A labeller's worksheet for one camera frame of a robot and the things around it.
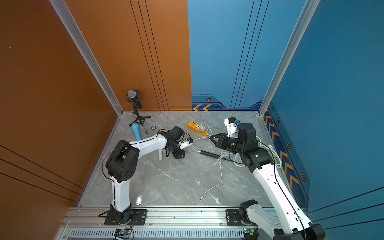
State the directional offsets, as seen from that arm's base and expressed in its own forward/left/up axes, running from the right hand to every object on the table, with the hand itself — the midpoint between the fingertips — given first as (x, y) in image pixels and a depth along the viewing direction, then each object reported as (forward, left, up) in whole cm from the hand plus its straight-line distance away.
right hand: (210, 137), depth 69 cm
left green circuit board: (-34, +42, -31) cm, 62 cm away
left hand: (+9, +17, -28) cm, 34 cm away
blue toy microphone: (+27, +51, -26) cm, 64 cm away
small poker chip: (+30, +40, -29) cm, 58 cm away
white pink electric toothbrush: (+6, +30, -27) cm, 41 cm away
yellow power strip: (+27, +8, -25) cm, 38 cm away
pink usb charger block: (+22, +3, -21) cm, 31 cm away
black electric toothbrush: (+7, -3, -28) cm, 29 cm away
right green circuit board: (-34, -19, -30) cm, 49 cm away
